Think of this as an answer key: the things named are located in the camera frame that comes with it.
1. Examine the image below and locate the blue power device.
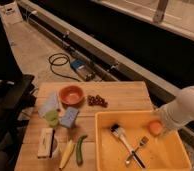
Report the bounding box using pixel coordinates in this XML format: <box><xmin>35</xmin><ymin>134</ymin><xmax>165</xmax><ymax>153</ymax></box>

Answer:
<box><xmin>70</xmin><ymin>59</ymin><xmax>95</xmax><ymax>81</ymax></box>

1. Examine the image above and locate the green cup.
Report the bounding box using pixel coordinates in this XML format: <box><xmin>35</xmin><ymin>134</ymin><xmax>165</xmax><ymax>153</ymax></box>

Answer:
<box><xmin>44</xmin><ymin>110</ymin><xmax>59</xmax><ymax>127</ymax></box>

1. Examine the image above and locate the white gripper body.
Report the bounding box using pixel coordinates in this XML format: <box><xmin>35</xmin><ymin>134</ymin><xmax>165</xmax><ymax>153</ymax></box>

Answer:
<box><xmin>154</xmin><ymin>108</ymin><xmax>173</xmax><ymax>137</ymax></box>

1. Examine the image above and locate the white paper sign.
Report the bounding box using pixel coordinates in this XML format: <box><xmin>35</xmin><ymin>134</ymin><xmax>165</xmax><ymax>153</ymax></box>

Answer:
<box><xmin>0</xmin><ymin>1</ymin><xmax>23</xmax><ymax>26</ymax></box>

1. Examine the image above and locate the white box with black edge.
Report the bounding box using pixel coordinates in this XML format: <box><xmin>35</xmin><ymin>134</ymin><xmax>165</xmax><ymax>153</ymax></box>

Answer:
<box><xmin>37</xmin><ymin>128</ymin><xmax>55</xmax><ymax>158</ymax></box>

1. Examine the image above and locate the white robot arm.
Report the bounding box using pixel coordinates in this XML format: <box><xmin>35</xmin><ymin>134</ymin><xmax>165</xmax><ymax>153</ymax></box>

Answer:
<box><xmin>155</xmin><ymin>86</ymin><xmax>194</xmax><ymax>135</ymax></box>

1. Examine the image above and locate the black cable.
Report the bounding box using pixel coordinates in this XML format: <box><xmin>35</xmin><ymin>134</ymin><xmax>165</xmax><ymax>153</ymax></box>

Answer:
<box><xmin>48</xmin><ymin>52</ymin><xmax>82</xmax><ymax>82</ymax></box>

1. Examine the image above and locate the yellow plastic bin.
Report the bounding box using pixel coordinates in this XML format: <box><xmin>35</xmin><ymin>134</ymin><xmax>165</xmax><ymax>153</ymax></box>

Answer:
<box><xmin>95</xmin><ymin>111</ymin><xmax>191</xmax><ymax>171</ymax></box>

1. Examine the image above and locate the yellow banana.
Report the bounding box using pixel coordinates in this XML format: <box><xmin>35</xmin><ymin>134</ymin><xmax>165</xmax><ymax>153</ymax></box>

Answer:
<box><xmin>59</xmin><ymin>140</ymin><xmax>75</xmax><ymax>169</ymax></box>

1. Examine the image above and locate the black handled knife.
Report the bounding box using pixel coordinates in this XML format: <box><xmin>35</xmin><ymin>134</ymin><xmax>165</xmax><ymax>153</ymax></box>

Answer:
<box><xmin>132</xmin><ymin>151</ymin><xmax>146</xmax><ymax>169</ymax></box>

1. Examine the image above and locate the dark grape bunch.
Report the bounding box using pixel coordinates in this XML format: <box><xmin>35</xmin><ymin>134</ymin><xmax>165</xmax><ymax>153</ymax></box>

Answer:
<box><xmin>87</xmin><ymin>95</ymin><xmax>108</xmax><ymax>107</ymax></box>

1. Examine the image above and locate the blue sponge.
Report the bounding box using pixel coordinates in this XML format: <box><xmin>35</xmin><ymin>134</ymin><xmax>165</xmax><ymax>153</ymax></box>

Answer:
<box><xmin>59</xmin><ymin>107</ymin><xmax>79</xmax><ymax>128</ymax></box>

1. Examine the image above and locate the silver fork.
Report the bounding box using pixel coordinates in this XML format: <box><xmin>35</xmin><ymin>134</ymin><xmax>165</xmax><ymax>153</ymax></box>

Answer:
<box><xmin>125</xmin><ymin>136</ymin><xmax>149</xmax><ymax>168</ymax></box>

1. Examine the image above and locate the orange apple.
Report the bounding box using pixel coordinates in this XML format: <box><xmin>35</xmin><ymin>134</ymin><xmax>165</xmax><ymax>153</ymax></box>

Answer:
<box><xmin>148</xmin><ymin>120</ymin><xmax>163</xmax><ymax>136</ymax></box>

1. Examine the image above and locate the light blue cloth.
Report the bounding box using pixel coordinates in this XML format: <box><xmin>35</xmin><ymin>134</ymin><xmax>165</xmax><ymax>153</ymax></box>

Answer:
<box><xmin>38</xmin><ymin>92</ymin><xmax>59</xmax><ymax>117</ymax></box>

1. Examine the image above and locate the black bristle brush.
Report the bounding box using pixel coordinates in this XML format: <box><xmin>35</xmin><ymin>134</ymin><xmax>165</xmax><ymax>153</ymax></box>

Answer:
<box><xmin>110</xmin><ymin>124</ymin><xmax>134</xmax><ymax>153</ymax></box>

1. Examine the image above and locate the green cucumber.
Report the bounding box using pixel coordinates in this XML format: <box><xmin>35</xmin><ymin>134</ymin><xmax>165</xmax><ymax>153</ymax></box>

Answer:
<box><xmin>76</xmin><ymin>135</ymin><xmax>88</xmax><ymax>166</ymax></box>

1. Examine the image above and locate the red bowl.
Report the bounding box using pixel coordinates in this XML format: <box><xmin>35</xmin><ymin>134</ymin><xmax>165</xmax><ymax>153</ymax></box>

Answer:
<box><xmin>59</xmin><ymin>85</ymin><xmax>84</xmax><ymax>105</ymax></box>

